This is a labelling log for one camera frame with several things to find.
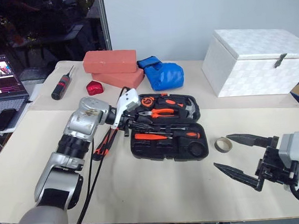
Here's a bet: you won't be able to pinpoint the black red screwdriver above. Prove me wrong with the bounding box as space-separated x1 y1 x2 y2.
49 65 77 101

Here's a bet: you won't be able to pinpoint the large beige table sheet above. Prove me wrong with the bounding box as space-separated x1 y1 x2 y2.
0 93 299 224

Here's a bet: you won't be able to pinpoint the black orange handled screwdriver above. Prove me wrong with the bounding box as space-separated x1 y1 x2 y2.
150 125 201 142

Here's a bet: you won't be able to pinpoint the grey tape roll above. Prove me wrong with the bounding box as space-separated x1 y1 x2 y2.
214 136 234 155

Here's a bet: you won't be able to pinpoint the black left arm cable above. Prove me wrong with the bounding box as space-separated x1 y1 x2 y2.
66 87 137 224

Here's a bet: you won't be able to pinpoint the grey metal window post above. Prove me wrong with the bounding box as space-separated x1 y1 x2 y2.
97 0 113 52

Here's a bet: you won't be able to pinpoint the orange black handled loose tool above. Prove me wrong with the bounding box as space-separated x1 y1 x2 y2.
91 129 119 157

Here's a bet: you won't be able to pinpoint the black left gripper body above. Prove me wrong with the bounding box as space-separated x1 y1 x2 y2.
118 107 142 139

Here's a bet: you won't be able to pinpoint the black smartphone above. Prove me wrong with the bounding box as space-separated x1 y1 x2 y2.
0 108 19 132

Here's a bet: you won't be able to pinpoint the black plastic tool case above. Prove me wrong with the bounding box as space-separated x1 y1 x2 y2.
126 89 210 166

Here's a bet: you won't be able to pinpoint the red heart-shaped box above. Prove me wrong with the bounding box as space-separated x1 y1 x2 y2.
85 79 105 97

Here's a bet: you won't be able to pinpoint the orange black tape measure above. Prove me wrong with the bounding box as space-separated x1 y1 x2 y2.
140 96 155 108

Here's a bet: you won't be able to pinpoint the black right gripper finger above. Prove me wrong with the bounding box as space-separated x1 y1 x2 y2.
226 131 280 150
213 160 266 195

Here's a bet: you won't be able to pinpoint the red brick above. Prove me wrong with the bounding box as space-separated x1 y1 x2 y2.
81 48 138 77
91 66 146 92

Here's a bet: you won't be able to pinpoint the metal box latch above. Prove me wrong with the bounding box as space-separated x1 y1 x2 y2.
274 53 289 69

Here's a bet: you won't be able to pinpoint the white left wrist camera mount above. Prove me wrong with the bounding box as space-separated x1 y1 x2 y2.
109 88 143 130

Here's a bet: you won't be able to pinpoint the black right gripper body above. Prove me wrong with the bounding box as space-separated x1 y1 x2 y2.
252 134 299 187

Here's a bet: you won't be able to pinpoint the blue boxing glove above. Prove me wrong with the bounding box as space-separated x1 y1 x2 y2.
136 54 185 93

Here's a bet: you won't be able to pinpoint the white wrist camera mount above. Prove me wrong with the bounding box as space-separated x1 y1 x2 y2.
277 131 299 189
109 88 143 130

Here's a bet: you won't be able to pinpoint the white woven storage box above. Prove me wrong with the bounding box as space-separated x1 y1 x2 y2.
199 24 299 99

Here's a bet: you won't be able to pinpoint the narrow beige table sheet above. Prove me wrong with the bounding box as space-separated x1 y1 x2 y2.
25 46 299 125

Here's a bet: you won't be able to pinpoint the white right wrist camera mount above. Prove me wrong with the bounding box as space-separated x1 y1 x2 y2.
277 131 299 189

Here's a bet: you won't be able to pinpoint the hammer with orange black handle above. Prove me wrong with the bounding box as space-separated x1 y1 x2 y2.
163 96 199 121

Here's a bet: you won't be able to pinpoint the open laptop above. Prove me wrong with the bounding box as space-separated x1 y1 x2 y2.
0 53 32 132

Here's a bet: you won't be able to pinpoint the orange handled pliers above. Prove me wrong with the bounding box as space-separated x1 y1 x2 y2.
138 107 178 120

